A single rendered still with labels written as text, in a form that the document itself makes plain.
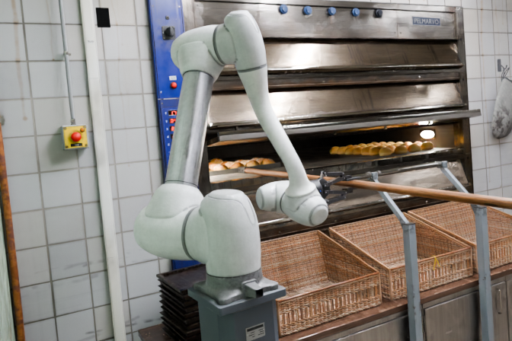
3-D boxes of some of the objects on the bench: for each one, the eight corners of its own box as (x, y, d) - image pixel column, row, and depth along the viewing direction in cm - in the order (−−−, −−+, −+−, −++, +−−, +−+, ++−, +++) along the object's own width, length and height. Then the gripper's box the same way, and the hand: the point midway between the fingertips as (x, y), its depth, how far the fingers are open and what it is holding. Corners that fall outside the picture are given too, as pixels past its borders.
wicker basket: (228, 304, 234) (223, 248, 232) (321, 278, 260) (318, 228, 258) (279, 339, 191) (273, 272, 189) (385, 304, 217) (380, 245, 215)
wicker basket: (408, 255, 288) (404, 210, 286) (470, 237, 314) (468, 196, 312) (478, 275, 245) (475, 221, 243) (544, 253, 271) (541, 205, 269)
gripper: (301, 168, 178) (350, 161, 190) (304, 211, 179) (353, 201, 190) (312, 170, 172) (363, 162, 183) (315, 213, 173) (366, 203, 184)
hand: (351, 183), depth 185 cm, fingers closed on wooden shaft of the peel, 3 cm apart
